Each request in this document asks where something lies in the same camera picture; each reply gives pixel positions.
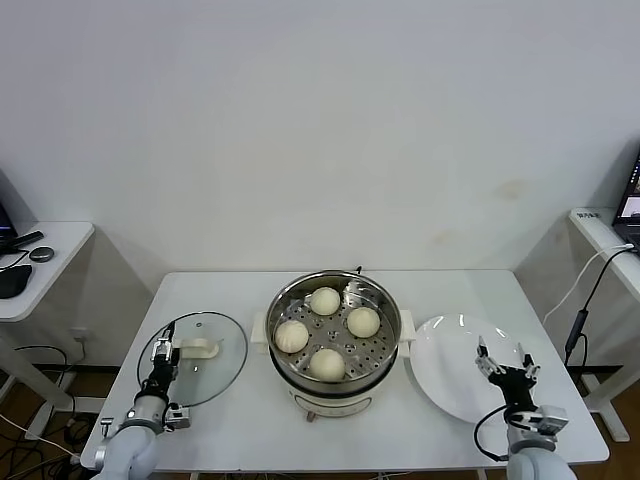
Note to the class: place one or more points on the black computer monitor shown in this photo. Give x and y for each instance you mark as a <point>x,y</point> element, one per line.
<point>5,210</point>

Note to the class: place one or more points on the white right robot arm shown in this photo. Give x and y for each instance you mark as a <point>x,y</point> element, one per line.
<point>537,455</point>

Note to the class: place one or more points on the white side desk with laptop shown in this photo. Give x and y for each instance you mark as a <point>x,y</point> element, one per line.
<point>607,250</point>

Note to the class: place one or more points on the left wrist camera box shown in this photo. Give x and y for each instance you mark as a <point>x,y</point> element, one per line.
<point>179,417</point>

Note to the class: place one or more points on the black remote control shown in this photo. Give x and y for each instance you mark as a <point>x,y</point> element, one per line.
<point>27,239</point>

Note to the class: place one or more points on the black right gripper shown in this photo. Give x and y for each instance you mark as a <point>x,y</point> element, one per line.
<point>515,387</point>

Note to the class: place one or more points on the open laptop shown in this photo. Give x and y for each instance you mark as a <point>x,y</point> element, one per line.
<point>630,200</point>

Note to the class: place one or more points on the white wall socket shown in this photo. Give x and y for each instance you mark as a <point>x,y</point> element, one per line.
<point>80,340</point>

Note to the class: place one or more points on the cream electric cooking pot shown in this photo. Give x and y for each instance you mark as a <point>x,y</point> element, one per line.
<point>335,400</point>

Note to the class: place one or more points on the round dark grey puck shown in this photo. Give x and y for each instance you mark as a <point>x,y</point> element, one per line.
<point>42,253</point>

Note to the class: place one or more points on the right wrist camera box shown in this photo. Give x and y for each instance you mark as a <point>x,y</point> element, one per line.
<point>547,419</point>

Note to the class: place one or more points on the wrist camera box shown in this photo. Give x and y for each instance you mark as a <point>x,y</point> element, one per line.
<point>179,417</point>
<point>547,419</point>

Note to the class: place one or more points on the white side desk with monitor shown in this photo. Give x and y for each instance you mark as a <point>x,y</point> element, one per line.
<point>55,260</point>

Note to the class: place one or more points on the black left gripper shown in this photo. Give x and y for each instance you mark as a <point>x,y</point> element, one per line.
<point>162,377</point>

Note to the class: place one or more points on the glass pot lid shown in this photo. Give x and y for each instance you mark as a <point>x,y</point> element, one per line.
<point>210,360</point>

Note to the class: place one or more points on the white steamed baozi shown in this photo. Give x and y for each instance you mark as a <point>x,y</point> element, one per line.
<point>291,336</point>
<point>364,321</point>
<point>325,301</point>
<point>327,364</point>

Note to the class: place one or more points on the steel steamer basket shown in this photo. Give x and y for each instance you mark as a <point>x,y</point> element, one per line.
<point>332,332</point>

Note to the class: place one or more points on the white round plate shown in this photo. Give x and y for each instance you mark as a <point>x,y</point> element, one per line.
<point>450,365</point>

